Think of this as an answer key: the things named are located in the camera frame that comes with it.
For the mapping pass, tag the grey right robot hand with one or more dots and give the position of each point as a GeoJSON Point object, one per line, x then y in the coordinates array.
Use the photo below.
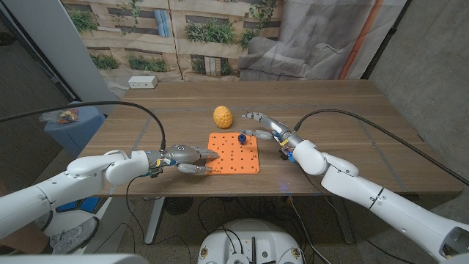
{"type": "Point", "coordinates": [284, 133]}

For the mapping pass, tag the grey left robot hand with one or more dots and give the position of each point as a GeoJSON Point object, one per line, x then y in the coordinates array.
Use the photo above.
{"type": "Point", "coordinates": [179, 154]}

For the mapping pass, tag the blue peg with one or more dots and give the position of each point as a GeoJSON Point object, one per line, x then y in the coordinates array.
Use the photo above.
{"type": "Point", "coordinates": [242, 138]}

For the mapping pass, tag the orange peg board toy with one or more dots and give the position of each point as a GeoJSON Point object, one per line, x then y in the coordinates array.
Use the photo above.
{"type": "Point", "coordinates": [234, 157]}

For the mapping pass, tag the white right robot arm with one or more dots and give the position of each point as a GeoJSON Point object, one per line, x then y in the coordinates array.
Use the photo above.
{"type": "Point", "coordinates": [366, 190]}

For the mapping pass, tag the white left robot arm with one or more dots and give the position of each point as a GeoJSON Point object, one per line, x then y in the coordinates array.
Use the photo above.
{"type": "Point", "coordinates": [36, 203]}

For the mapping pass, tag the yellow toy pineapple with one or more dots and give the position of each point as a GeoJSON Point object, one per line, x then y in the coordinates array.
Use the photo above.
{"type": "Point", "coordinates": [222, 117]}

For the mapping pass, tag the black round floor fan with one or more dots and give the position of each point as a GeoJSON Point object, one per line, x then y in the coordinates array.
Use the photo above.
{"type": "Point", "coordinates": [178, 205]}

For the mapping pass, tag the white table leg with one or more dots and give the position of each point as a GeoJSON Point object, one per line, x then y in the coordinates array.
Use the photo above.
{"type": "Point", "coordinates": [154, 220]}

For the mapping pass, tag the white power strip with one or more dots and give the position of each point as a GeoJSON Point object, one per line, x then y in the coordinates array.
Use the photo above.
{"type": "Point", "coordinates": [142, 81]}

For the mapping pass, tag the blue stool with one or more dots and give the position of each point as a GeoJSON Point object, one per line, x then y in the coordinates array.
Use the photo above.
{"type": "Point", "coordinates": [73, 132]}

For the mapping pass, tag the white robot torso base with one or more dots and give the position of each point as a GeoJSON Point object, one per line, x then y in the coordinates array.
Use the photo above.
{"type": "Point", "coordinates": [251, 238]}

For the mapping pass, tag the grey table leg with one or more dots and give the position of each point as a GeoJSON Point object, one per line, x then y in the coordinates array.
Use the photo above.
{"type": "Point", "coordinates": [344, 225]}

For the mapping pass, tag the blue floor mat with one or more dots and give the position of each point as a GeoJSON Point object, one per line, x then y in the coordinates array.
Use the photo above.
{"type": "Point", "coordinates": [78, 204]}

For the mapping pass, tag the plastic bag of toys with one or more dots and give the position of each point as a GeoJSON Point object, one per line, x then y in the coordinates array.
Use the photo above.
{"type": "Point", "coordinates": [62, 115]}

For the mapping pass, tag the printed fabric backdrop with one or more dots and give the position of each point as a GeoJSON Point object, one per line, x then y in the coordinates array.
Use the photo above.
{"type": "Point", "coordinates": [220, 22]}

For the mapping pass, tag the grey sneaker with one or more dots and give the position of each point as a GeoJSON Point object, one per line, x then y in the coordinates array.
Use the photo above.
{"type": "Point", "coordinates": [73, 234]}

